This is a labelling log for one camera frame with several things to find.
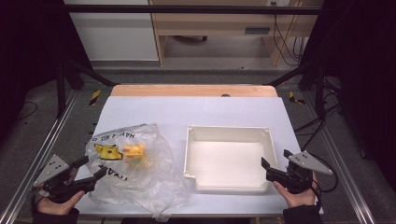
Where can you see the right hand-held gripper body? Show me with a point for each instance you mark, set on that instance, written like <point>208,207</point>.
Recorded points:
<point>303,161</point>

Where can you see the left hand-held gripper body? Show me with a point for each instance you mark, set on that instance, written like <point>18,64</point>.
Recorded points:
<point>51,171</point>

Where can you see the white plastic tray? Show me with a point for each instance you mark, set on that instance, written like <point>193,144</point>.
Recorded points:
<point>230,165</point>

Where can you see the yellow carton box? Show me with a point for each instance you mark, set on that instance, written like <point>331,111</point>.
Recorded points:
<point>134,153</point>

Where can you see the clear plastic bag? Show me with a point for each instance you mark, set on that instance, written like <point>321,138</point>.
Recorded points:
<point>155,183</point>

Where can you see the person's left hand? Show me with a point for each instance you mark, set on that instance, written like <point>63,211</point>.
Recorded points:
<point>59,207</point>

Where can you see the person's right hand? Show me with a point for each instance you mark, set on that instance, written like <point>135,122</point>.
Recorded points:
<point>299,199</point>

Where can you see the yellow black tape piece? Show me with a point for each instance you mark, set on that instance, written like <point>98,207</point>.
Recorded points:
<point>95,97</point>
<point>292,97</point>

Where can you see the white table mat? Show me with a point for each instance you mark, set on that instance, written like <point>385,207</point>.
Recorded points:
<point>193,112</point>

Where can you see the black curtain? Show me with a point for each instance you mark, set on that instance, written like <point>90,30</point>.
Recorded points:
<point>28,46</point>
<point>364,77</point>

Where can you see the grey desk label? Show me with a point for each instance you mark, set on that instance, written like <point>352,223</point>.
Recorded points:
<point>257,30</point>

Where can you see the white cabinet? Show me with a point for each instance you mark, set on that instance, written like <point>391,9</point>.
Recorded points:
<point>115,37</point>

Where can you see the wooden desk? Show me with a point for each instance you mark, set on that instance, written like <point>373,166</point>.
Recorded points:
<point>214,21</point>

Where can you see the aluminium rail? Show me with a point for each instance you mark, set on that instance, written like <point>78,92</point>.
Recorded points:
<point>342,168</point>
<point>40,152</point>

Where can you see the black frame leg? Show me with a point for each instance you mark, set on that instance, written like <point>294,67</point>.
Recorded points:
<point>320,93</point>
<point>61,93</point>

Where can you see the white wall socket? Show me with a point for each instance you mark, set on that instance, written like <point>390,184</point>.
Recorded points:
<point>278,2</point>

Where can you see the black horizontal frame bar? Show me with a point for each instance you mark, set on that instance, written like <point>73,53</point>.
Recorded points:
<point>186,9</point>

